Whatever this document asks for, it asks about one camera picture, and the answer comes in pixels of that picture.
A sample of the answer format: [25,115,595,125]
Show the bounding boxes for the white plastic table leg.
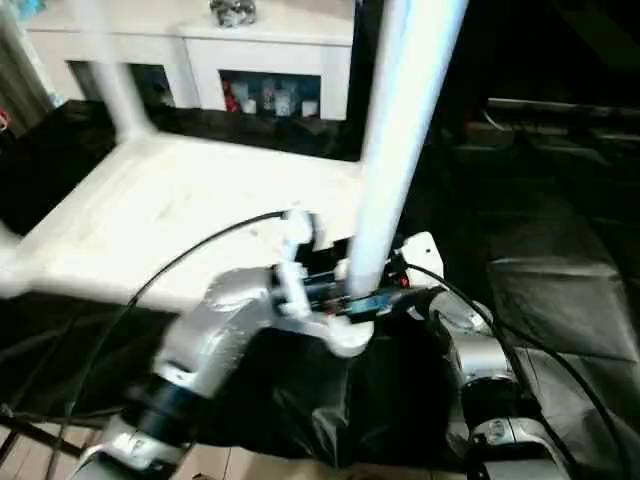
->
[72,0,159,143]
[338,0,473,301]
[0,222,23,271]

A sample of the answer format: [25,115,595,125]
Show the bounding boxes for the white plastic table top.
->
[0,130,377,361]

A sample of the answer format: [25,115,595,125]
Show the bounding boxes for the black plastic mat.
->
[0,98,640,471]

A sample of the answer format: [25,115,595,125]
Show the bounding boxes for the white cabinet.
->
[22,0,359,121]

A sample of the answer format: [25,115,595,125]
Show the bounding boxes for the grey crumpled bundle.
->
[208,0,259,30]

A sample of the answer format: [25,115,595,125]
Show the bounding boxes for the black metal stand frame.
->
[0,402,83,463]

